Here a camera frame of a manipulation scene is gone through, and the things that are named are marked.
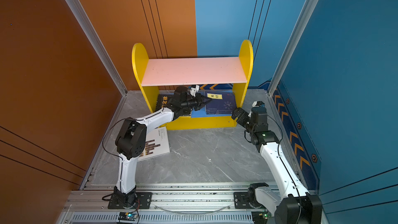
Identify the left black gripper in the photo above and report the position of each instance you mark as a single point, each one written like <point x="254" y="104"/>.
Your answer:
<point x="199" y="99"/>

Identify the dark book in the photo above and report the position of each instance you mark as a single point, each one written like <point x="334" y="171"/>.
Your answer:
<point x="162" y="101"/>

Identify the white brown patterned booklet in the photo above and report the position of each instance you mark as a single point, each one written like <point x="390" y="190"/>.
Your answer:
<point x="157" y="144"/>

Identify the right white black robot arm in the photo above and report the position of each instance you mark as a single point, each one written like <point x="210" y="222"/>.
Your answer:
<point x="293" y="204"/>

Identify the yellow pink blue bookshelf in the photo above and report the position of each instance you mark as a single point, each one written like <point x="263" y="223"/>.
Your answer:
<point x="153" y="73"/>

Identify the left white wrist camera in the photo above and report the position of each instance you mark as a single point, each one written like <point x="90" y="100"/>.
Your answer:
<point x="194" y="90"/>

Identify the left green circuit board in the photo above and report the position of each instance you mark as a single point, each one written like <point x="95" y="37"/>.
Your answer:
<point x="128" y="218"/>

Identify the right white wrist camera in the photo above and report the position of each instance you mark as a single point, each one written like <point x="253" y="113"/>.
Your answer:
<point x="258" y="104"/>

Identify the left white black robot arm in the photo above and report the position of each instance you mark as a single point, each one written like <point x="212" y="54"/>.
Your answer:
<point x="131" y="140"/>

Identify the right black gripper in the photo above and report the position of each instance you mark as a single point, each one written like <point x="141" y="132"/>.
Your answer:
<point x="244" y="115"/>

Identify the navy book bottom yellow label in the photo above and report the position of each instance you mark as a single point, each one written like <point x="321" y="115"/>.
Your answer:
<point x="222" y="103"/>

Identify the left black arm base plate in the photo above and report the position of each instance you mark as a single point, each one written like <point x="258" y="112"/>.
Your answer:
<point x="133" y="200"/>

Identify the aluminium rail frame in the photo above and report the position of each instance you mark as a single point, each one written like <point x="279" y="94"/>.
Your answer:
<point x="180" y="203"/>

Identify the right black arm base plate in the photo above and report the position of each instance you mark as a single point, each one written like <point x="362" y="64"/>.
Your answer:
<point x="246" y="200"/>

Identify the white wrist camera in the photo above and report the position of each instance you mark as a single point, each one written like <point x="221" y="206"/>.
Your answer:
<point x="194" y="90"/>
<point x="258" y="104"/>

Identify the right small circuit board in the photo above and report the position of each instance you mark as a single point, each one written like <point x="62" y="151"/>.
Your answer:
<point x="262" y="217"/>

